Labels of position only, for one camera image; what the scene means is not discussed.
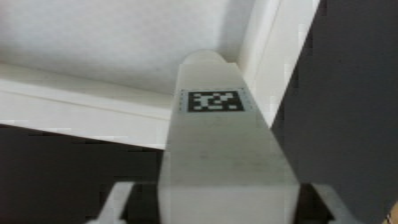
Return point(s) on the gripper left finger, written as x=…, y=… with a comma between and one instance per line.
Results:
x=130, y=206

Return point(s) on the white desk tabletop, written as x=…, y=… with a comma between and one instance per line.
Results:
x=91, y=52

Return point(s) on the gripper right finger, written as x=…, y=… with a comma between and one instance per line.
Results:
x=320, y=207

